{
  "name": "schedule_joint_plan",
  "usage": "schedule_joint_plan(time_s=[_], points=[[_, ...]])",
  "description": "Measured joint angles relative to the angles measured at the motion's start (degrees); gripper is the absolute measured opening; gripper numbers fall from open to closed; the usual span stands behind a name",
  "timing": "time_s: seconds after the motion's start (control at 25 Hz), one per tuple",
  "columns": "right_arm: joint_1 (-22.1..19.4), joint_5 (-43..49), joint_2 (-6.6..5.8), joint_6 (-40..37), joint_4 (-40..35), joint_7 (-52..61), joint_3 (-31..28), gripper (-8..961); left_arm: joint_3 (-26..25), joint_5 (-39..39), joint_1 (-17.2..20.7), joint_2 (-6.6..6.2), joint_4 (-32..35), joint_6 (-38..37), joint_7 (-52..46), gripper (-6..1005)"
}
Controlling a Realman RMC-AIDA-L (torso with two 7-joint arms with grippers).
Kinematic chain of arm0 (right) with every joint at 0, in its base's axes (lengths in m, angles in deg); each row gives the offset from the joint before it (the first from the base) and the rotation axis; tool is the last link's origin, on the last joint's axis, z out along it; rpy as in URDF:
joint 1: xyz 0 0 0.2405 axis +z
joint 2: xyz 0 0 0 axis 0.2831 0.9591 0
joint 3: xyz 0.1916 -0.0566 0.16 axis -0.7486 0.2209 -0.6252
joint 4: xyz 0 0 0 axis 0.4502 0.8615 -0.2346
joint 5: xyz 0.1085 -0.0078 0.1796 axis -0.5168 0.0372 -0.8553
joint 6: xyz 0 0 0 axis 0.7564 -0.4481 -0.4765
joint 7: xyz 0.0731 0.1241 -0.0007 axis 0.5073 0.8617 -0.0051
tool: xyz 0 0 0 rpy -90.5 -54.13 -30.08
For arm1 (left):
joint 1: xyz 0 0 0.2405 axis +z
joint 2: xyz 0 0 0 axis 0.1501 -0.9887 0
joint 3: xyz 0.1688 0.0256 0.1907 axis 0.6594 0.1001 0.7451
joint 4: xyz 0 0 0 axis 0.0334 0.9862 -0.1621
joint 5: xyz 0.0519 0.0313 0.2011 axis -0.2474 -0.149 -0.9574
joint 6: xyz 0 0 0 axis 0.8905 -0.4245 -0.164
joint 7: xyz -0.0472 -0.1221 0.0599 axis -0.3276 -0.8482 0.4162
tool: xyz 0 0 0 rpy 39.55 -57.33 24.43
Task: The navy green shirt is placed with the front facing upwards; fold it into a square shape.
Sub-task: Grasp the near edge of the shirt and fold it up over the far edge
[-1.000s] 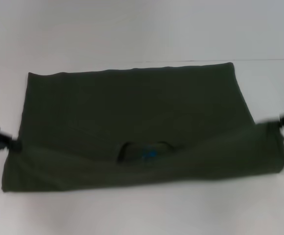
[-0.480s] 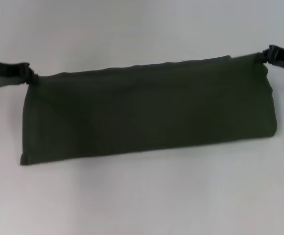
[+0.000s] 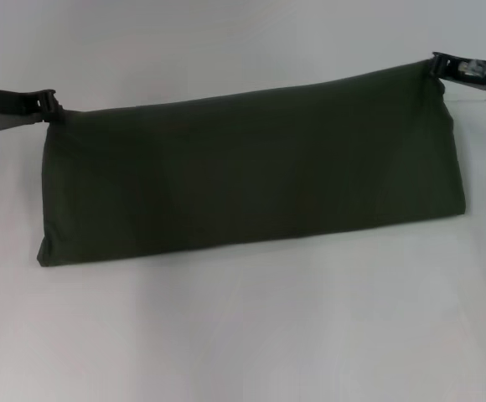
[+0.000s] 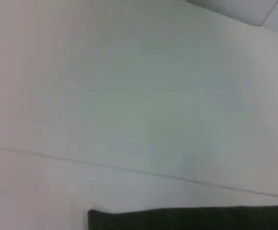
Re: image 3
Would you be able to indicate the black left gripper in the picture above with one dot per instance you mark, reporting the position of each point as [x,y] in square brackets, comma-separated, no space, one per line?
[12,109]

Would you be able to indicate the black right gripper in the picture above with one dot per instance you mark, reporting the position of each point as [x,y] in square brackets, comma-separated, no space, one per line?
[469,71]

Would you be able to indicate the dark green FREE! t-shirt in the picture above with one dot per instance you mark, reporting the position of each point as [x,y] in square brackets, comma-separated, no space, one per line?
[247,167]

